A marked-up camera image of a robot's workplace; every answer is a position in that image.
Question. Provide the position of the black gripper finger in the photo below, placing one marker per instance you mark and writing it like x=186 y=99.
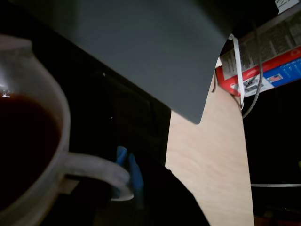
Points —
x=121 y=155
x=169 y=207

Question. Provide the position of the translucent pink kettle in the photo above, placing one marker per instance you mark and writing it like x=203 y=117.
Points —
x=94 y=162

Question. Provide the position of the gray backdrop sheet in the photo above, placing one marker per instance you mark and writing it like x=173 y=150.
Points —
x=152 y=58

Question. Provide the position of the black plastic crate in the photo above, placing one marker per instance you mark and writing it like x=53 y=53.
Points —
x=277 y=141

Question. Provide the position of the red white cardboard box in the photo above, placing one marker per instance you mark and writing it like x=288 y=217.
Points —
x=282 y=58

